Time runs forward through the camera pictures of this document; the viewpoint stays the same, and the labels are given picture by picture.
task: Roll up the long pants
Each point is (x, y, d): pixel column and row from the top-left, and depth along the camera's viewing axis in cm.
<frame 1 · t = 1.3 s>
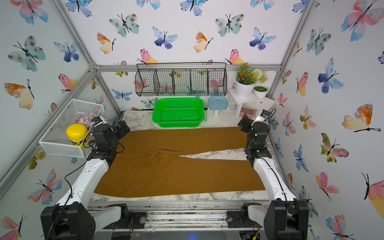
left hand: (119, 123, 80), fingers open
right hand: (253, 115, 77), fingers open
brown long pants: (148, 162, 95), on the table
small white pot: (260, 92, 104), point 24 cm above the table
white step shelf: (237, 108, 113), point 10 cm above the table
light blue round plate: (218, 103, 107), point 17 cm above the table

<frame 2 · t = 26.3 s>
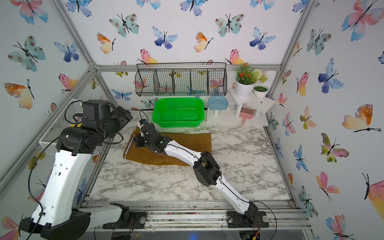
left hand: (125, 115, 65), fingers open
right hand: (131, 138, 84), fingers closed
brown long pants: (200, 142, 101), point 4 cm above the table
pink dustpan brush: (246, 113, 120), point 2 cm above the table
the other named things where they were.

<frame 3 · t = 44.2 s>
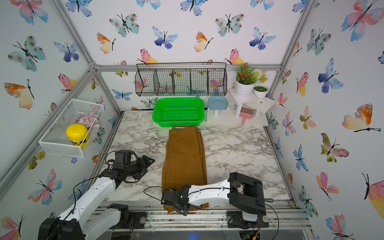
left hand: (153, 162, 84), fingers open
right hand: (183, 202, 79), fingers open
brown long pants: (184, 163, 93), point 3 cm above the table
the other named things where they were.

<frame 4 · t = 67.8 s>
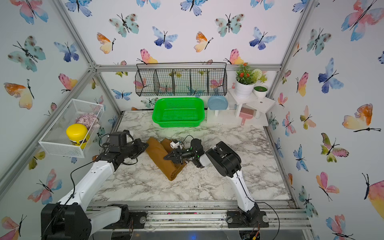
left hand: (149, 142, 83), fingers closed
right hand: (166, 159, 81), fingers closed
brown long pants: (157, 150, 88), point 12 cm above the table
the other named things where they were.

